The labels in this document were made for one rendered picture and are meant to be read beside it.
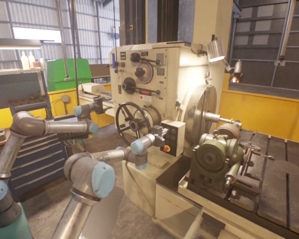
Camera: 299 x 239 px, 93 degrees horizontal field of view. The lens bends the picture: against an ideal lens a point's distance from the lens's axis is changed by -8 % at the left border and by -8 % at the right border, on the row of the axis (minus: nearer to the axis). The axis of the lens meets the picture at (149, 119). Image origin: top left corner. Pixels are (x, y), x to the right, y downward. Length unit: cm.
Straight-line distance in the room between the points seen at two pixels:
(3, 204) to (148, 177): 121
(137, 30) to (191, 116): 147
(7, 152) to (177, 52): 122
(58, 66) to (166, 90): 405
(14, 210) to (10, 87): 184
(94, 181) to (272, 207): 100
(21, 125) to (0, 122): 241
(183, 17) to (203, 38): 31
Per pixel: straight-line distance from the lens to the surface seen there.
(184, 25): 187
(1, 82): 273
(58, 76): 490
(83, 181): 60
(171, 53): 114
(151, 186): 181
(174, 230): 204
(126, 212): 224
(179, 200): 166
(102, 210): 232
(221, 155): 104
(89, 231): 218
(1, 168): 125
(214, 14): 176
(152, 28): 211
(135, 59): 128
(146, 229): 210
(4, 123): 347
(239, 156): 110
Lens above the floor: 177
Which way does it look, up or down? 21 degrees down
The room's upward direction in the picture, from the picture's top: straight up
